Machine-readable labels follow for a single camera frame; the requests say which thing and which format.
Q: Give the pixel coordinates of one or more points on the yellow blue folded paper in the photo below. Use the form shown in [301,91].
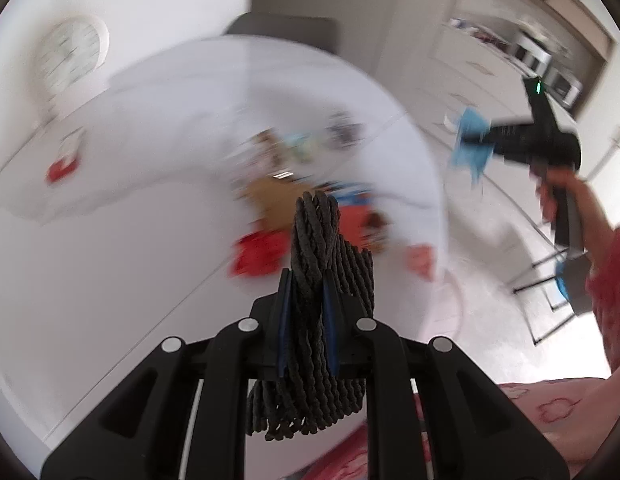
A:
[303,147]

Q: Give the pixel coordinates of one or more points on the orange red paper piece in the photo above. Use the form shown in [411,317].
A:
[352,224]

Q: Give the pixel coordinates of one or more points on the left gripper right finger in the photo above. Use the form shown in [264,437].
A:
[431,411]

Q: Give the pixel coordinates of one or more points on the red white small box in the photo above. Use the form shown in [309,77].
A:
[68,156]

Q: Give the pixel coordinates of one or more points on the silver kitchen appliance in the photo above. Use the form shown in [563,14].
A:
[538,59]

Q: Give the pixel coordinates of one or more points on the round white wall clock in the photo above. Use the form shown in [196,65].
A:
[70,51]

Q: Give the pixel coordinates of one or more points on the blue cloud print wrapper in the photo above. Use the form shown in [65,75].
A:
[348,193]

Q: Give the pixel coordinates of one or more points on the clear plastic snack bag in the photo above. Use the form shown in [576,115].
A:
[262,155]

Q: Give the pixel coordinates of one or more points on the white drawer cabinet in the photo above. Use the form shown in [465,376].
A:
[461,71]

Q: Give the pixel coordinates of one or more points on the brown snack wrapper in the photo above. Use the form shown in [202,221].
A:
[375,232]

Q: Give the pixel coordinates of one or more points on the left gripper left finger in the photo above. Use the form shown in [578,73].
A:
[181,413]

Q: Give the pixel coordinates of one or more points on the person's right hand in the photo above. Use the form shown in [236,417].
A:
[597,233]

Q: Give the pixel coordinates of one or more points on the grey dining chair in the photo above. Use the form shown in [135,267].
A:
[319,33]

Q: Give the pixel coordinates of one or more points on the pink white trash bin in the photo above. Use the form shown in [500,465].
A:
[448,307]

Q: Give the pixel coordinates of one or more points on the pink paper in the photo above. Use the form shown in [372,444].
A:
[421,260]

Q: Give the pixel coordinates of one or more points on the brown cardboard box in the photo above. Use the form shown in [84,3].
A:
[275,201]

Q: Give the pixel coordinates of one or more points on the blue surgical face mask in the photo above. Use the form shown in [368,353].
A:
[466,153]

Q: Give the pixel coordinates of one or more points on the newspaper ball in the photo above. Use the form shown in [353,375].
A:
[342,132]

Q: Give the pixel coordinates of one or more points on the white round table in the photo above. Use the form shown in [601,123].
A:
[137,242]

